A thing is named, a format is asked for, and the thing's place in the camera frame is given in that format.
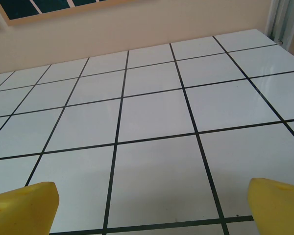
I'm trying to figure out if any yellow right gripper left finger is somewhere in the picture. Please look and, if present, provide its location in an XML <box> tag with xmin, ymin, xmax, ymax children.
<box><xmin>0</xmin><ymin>182</ymin><xmax>60</xmax><ymax>235</ymax></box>

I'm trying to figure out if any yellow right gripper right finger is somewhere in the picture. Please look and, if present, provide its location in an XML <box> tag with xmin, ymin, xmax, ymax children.
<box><xmin>247</xmin><ymin>178</ymin><xmax>294</xmax><ymax>235</ymax></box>

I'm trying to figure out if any aluminium corner post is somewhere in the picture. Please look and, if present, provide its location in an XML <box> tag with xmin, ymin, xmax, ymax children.
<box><xmin>266</xmin><ymin>0</ymin><xmax>294</xmax><ymax>58</ymax></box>

